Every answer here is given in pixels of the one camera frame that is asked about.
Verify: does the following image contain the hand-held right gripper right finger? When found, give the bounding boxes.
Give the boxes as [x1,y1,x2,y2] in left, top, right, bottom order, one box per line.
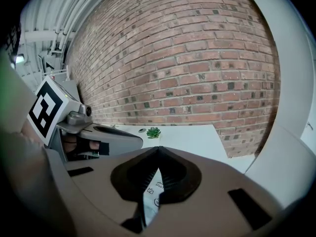
[147,146,282,237]

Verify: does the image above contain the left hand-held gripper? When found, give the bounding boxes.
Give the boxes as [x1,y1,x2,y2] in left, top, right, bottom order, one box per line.
[26,75,95,162]

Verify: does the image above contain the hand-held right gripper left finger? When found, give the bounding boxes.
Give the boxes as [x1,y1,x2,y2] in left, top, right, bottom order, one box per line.
[44,146,160,237]

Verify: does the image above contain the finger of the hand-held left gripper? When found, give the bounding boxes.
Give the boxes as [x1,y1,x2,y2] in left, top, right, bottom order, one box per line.
[74,124,144,157]

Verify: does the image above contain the person's left forearm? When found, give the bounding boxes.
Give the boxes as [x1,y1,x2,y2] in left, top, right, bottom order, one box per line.
[21,121,46,148]

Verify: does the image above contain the person's left hand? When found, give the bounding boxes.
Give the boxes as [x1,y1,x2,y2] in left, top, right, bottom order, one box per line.
[61,135,101,156]

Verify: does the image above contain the dark green succulent in pot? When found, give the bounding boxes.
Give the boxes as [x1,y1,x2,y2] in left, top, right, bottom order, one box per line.
[146,126,161,140]

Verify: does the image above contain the person's black printed t-shirt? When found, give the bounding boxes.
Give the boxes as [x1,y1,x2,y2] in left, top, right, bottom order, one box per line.
[3,21,22,58]

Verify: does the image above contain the white ceiling pipes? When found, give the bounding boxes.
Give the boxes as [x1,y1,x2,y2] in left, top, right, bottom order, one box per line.
[23,0,104,56]

